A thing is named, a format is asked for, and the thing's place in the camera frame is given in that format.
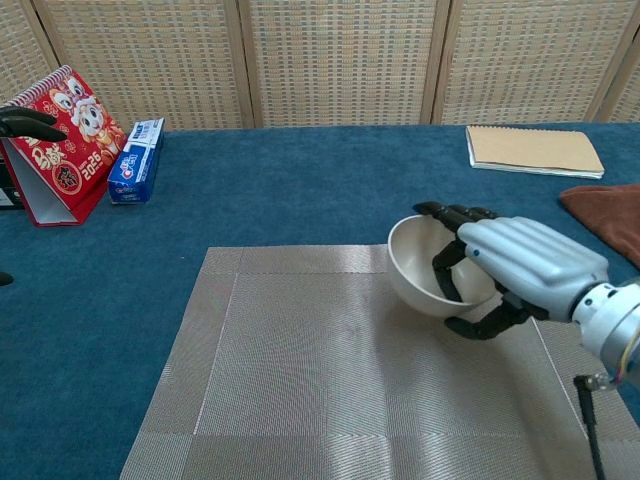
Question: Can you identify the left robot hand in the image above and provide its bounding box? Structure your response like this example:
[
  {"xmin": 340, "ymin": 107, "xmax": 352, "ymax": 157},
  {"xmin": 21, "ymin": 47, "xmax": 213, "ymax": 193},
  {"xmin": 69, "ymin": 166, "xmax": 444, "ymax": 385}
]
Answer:
[{"xmin": 0, "ymin": 104, "xmax": 69, "ymax": 287}]

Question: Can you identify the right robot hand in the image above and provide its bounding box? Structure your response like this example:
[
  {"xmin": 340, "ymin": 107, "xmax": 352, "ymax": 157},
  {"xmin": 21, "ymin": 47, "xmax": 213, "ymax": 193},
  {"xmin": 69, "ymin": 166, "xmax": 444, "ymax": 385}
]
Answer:
[{"xmin": 412, "ymin": 201, "xmax": 611, "ymax": 342}]

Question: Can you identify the cream white bowl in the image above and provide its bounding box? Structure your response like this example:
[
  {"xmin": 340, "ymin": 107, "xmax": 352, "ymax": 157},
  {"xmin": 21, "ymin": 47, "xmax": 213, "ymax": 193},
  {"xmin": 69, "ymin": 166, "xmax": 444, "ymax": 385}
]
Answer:
[{"xmin": 387, "ymin": 214, "xmax": 501, "ymax": 319}]

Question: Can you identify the gray woven placemat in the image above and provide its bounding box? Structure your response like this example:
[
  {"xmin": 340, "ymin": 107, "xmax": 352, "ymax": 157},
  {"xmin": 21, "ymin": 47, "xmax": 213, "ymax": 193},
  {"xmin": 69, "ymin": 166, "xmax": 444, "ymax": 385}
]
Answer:
[{"xmin": 118, "ymin": 243, "xmax": 640, "ymax": 480}]

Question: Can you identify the red desk calendar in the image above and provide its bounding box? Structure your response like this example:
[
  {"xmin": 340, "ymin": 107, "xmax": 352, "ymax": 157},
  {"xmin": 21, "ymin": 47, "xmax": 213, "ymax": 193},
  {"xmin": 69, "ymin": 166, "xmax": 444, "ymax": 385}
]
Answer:
[{"xmin": 0, "ymin": 64, "xmax": 129, "ymax": 228}]

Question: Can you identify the brown cloth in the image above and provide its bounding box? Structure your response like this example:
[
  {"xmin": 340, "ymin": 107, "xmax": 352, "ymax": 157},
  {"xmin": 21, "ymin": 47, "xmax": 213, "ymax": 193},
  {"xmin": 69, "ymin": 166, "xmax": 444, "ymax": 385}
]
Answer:
[{"xmin": 558, "ymin": 183, "xmax": 640, "ymax": 271}]

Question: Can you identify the blue toothpaste box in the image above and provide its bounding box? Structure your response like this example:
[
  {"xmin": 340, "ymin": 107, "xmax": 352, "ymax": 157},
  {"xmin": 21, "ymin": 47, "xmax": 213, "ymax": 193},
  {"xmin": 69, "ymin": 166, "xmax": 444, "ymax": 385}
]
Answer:
[{"xmin": 107, "ymin": 117, "xmax": 166, "ymax": 205}]

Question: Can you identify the tan spiral notebook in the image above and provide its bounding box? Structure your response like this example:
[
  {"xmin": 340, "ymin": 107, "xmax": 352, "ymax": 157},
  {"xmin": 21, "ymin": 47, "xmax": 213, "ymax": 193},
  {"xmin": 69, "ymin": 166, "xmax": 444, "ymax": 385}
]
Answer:
[{"xmin": 465, "ymin": 124, "xmax": 606, "ymax": 180}]

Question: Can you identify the woven bamboo folding screen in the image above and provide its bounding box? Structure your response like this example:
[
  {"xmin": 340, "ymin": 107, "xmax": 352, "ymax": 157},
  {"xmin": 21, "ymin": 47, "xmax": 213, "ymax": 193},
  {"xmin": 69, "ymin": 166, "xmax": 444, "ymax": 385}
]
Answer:
[{"xmin": 0, "ymin": 0, "xmax": 640, "ymax": 134}]

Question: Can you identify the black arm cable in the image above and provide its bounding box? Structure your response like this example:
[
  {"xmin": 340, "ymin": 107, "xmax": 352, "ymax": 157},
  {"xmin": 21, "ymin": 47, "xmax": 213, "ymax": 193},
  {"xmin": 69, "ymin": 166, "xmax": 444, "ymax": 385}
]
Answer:
[{"xmin": 573, "ymin": 374, "xmax": 609, "ymax": 480}]

